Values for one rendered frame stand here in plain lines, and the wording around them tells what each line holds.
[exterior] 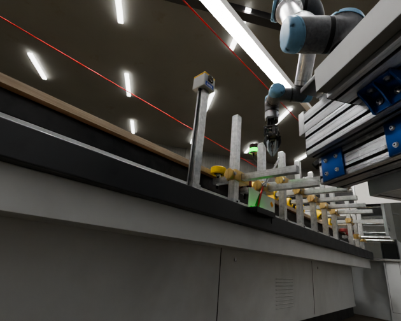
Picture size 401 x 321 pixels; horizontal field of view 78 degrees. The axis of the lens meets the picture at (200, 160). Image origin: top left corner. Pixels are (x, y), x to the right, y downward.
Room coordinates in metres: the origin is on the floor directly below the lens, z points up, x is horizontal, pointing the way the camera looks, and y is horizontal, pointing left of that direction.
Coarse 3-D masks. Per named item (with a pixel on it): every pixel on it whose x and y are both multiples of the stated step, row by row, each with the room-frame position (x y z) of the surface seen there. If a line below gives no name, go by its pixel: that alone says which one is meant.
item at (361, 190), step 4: (360, 184) 3.05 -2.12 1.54; (364, 184) 3.02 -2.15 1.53; (356, 188) 3.08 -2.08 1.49; (360, 188) 3.05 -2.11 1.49; (364, 188) 3.02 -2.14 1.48; (368, 188) 2.99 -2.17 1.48; (356, 192) 3.09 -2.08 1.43; (360, 192) 3.06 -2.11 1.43; (364, 192) 3.03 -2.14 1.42; (368, 192) 3.00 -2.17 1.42; (360, 196) 3.06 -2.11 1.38; (364, 196) 3.03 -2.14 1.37; (368, 196) 3.00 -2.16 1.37; (360, 200) 3.07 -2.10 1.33; (364, 200) 3.04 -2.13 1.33; (368, 200) 3.01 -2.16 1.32; (372, 200) 2.98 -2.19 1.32; (376, 200) 2.95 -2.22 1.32; (380, 200) 2.92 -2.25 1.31; (384, 200) 2.89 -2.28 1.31; (388, 200) 2.86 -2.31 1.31; (392, 200) 2.84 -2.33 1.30; (396, 200) 2.81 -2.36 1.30
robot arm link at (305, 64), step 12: (312, 0) 0.74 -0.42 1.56; (312, 12) 0.77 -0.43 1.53; (324, 12) 0.78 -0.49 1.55; (300, 60) 0.94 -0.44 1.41; (312, 60) 0.92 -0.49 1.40; (300, 72) 0.97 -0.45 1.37; (312, 72) 0.97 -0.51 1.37; (300, 84) 1.00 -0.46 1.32; (300, 96) 1.04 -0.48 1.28; (312, 96) 1.04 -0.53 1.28
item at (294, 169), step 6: (276, 168) 0.97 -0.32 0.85; (282, 168) 0.95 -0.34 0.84; (288, 168) 0.93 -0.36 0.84; (294, 168) 0.92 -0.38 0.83; (246, 174) 1.08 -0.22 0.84; (252, 174) 1.05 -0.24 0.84; (258, 174) 1.03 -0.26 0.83; (264, 174) 1.01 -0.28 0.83; (270, 174) 0.99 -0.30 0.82; (276, 174) 0.97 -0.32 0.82; (282, 174) 0.96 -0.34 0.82; (288, 174) 0.95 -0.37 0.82; (294, 174) 0.94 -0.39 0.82; (216, 180) 1.20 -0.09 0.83; (222, 180) 1.18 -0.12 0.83; (246, 180) 1.10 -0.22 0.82
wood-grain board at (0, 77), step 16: (0, 80) 0.59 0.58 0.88; (16, 80) 0.61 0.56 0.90; (32, 96) 0.65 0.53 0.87; (48, 96) 0.67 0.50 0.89; (64, 112) 0.73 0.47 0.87; (80, 112) 0.75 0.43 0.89; (112, 128) 0.83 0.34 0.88; (144, 144) 0.94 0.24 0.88; (176, 160) 1.08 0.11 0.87; (224, 176) 1.32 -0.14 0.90; (288, 208) 1.90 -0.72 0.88; (320, 224) 2.47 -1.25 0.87
